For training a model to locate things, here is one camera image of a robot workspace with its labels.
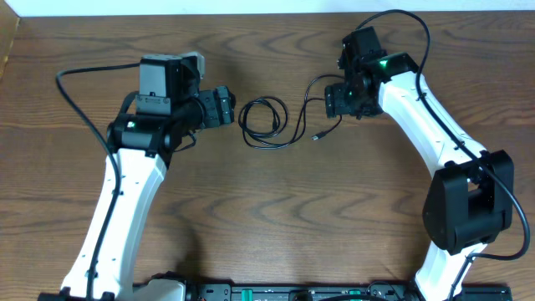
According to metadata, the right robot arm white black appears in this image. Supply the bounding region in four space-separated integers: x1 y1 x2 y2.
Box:
324 27 514 300

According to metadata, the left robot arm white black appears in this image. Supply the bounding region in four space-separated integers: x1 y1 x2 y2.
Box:
38 52 236 300

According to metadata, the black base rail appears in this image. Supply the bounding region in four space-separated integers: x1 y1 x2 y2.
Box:
133 271 513 301

